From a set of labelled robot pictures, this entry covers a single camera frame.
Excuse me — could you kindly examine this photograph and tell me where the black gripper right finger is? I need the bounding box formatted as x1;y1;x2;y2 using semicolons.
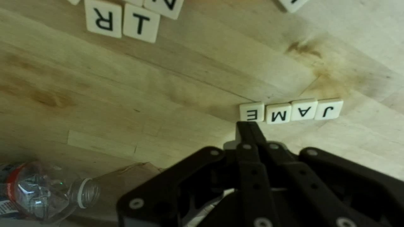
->
251;120;404;227

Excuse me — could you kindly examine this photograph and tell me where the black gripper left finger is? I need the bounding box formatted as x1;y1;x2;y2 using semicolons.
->
116;120;280;227

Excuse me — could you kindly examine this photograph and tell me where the cream letter tile E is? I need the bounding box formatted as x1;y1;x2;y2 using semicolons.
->
238;100;266;123

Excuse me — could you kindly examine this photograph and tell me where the cream letter tile A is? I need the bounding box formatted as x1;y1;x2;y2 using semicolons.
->
289;98;319;123

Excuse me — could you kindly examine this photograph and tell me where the cream letter tile T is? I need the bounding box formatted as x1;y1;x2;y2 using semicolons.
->
121;2;161;44

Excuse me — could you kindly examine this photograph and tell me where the cream letter tile N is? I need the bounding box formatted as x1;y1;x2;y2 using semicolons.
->
142;0;187;21

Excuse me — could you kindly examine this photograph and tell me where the cream letter tile R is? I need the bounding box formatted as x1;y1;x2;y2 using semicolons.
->
83;0;124;40

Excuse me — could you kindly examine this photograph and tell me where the crushed clear plastic bottle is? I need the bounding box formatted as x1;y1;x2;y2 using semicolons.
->
0;161;101;224

